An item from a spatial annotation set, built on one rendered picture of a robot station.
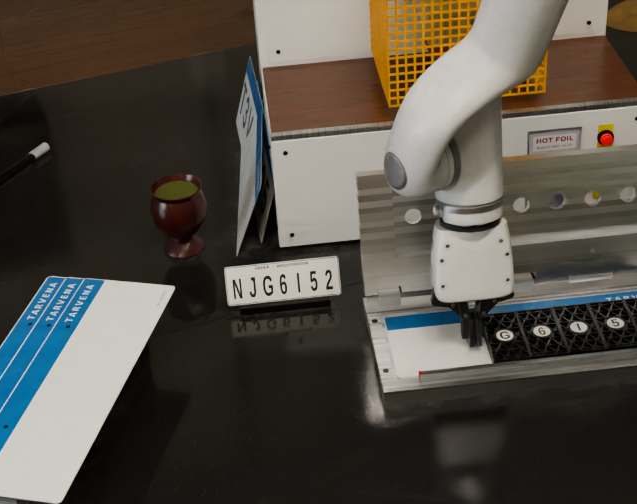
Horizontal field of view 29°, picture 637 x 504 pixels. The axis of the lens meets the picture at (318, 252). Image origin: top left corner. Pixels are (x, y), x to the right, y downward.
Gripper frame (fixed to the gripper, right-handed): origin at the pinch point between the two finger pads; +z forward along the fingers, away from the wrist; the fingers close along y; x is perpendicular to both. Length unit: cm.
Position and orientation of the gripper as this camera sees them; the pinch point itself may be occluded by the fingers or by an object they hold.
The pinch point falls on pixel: (473, 328)
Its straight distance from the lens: 164.1
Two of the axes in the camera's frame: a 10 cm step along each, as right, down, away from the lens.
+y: 9.9, -1.0, 0.5
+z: 0.7, 9.2, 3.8
